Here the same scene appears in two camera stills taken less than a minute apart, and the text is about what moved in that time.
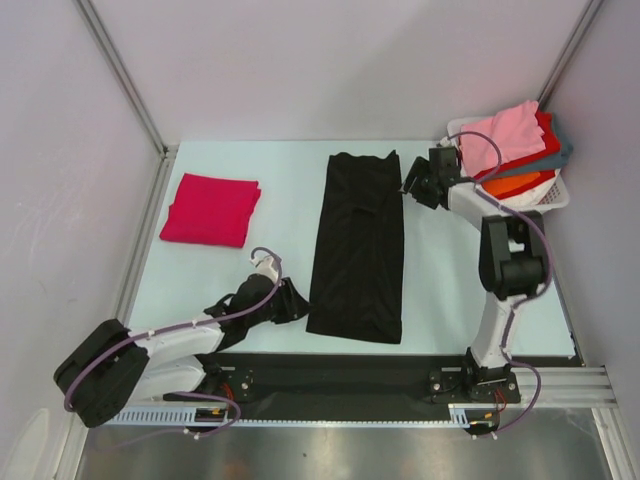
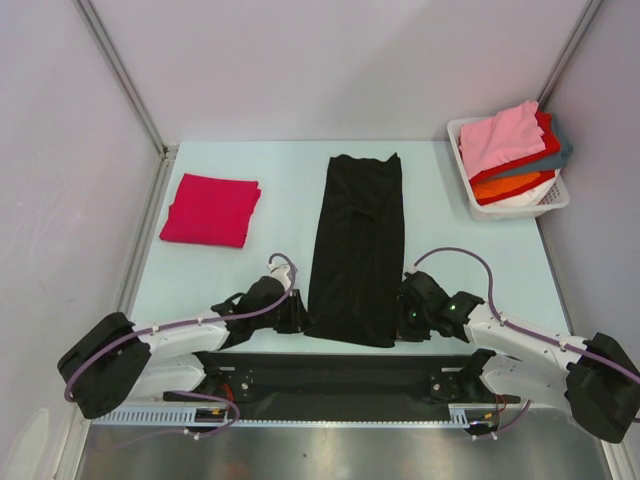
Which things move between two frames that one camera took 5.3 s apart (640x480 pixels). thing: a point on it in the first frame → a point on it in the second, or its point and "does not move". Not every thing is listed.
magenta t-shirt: [213, 210] does not move
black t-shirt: [356, 286] does not move
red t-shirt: [552, 144] does not move
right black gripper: [426, 179] → [406, 312]
